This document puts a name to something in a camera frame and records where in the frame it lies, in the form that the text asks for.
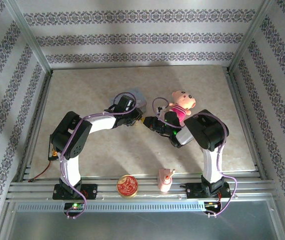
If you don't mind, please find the grey metal panel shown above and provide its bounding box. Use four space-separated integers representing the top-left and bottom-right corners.
7 211 281 240

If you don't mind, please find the grey slotted cable duct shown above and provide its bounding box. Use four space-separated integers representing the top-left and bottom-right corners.
16 201 206 213

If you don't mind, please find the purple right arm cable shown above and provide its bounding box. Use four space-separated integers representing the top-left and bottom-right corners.
152 96 237 219

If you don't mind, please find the pale blue cartoon box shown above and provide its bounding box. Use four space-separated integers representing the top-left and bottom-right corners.
109 86 148 114

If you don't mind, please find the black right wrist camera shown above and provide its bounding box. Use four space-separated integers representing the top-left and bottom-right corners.
164 111 185 129

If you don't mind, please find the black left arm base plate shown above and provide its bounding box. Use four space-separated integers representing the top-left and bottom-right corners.
52 183 99 201

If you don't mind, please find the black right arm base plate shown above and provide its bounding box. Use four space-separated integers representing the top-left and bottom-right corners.
185 182 232 200

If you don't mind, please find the pink plush doll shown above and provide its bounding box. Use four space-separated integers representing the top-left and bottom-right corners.
166 89 197 126

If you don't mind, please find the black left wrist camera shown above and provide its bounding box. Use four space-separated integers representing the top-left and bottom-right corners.
112 94 136 112

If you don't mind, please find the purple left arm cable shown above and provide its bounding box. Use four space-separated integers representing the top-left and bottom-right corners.
58 91 140 220

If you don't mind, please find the aluminium frame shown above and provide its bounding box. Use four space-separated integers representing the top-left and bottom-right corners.
0 0 285 240

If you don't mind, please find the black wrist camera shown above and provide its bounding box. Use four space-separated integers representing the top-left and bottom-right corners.
112 94 136 112
164 111 185 129

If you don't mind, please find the red wire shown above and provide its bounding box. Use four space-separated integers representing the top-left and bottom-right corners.
28 159 53 182

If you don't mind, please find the pink toy bottle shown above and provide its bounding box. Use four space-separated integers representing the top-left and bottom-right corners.
157 168 176 193

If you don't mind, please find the round red gold tin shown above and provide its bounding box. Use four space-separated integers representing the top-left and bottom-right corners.
116 174 139 199

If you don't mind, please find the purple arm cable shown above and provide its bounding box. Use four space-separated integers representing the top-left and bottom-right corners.
58 91 140 220
152 96 237 219

